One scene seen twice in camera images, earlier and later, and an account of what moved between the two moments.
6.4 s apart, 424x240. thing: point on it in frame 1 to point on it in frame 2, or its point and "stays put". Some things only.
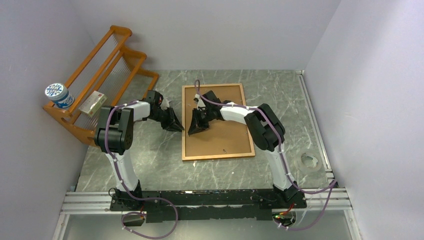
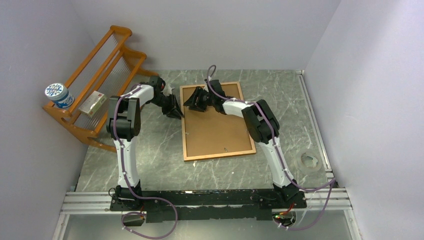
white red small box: (93, 103) stays put
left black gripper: (173, 123) to (175, 111)
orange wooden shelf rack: (111, 77) stays put
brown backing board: (222, 137) stays put
